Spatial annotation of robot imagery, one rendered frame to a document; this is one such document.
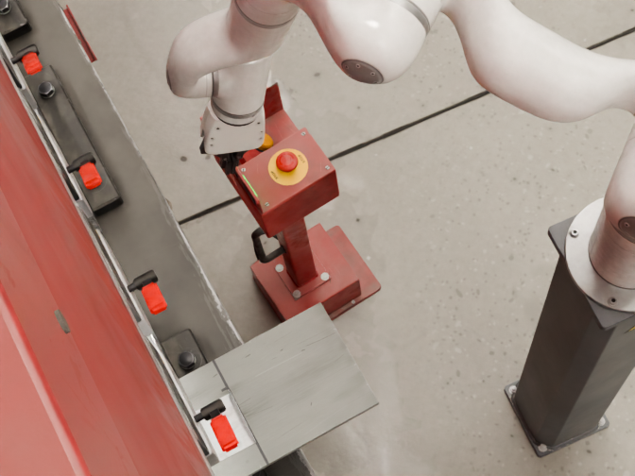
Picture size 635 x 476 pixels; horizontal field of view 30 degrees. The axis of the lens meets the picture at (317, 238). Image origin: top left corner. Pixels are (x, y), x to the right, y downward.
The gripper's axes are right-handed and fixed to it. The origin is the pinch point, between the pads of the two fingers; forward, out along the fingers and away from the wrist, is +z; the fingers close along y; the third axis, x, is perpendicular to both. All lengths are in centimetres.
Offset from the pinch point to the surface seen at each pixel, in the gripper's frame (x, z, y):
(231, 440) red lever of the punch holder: 61, -32, 17
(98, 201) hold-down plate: 1.0, 5.1, 22.5
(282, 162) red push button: -2.0, 6.0, -10.6
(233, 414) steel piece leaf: 46.4, -3.0, 10.4
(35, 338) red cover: 89, -123, 38
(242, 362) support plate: 39.0, -4.4, 7.4
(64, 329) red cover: 84, -115, 37
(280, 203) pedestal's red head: 3.5, 10.6, -9.4
